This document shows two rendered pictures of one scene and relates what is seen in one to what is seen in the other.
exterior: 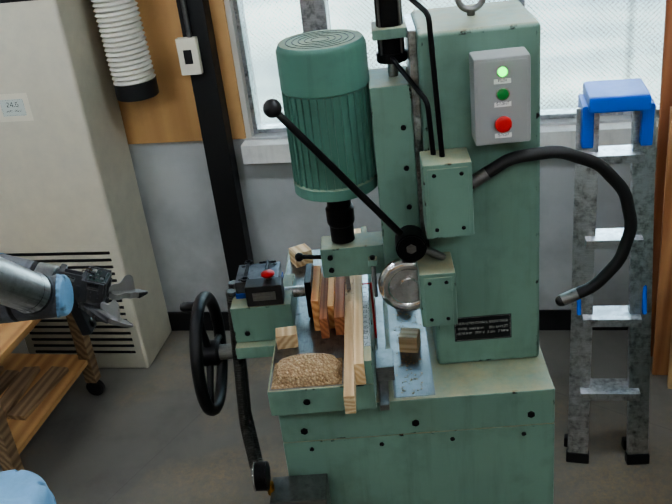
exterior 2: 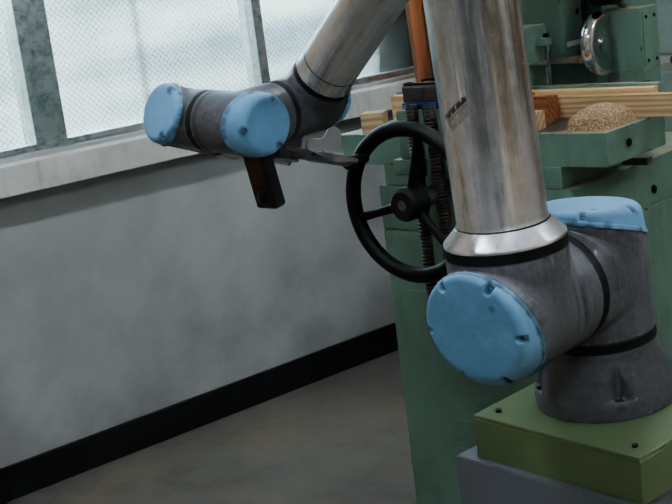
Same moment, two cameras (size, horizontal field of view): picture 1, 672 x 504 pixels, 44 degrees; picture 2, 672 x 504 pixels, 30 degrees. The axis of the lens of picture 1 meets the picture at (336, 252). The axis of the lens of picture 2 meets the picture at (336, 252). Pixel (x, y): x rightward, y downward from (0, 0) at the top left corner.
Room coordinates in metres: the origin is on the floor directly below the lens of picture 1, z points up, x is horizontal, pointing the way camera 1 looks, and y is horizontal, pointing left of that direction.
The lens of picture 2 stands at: (0.39, 2.08, 1.23)
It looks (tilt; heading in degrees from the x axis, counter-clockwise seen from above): 13 degrees down; 309
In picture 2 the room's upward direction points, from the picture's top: 7 degrees counter-clockwise
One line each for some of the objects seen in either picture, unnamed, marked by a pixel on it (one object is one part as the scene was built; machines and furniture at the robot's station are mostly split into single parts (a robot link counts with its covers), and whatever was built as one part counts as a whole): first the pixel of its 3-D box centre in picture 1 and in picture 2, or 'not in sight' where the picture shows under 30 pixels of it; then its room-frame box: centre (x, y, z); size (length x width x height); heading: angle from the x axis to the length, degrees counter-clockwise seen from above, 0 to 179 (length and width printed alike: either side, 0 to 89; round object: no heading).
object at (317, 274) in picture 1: (317, 297); not in sight; (1.60, 0.05, 0.94); 0.16 x 0.02 x 0.08; 176
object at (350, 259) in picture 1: (354, 257); (514, 50); (1.60, -0.04, 1.03); 0.14 x 0.07 x 0.09; 86
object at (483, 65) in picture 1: (499, 96); not in sight; (1.44, -0.33, 1.40); 0.10 x 0.06 x 0.16; 86
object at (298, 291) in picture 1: (297, 291); not in sight; (1.62, 0.10, 0.95); 0.09 x 0.07 x 0.09; 176
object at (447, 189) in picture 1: (446, 193); not in sight; (1.44, -0.22, 1.22); 0.09 x 0.08 x 0.15; 86
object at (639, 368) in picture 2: not in sight; (602, 360); (1.13, 0.62, 0.67); 0.19 x 0.19 x 0.10
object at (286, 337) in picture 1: (286, 337); (530, 121); (1.49, 0.13, 0.92); 0.04 x 0.04 x 0.03; 1
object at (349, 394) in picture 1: (350, 318); (548, 107); (1.52, -0.01, 0.92); 0.60 x 0.02 x 0.04; 176
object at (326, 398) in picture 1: (305, 321); (479, 144); (1.62, 0.09, 0.87); 0.61 x 0.30 x 0.06; 176
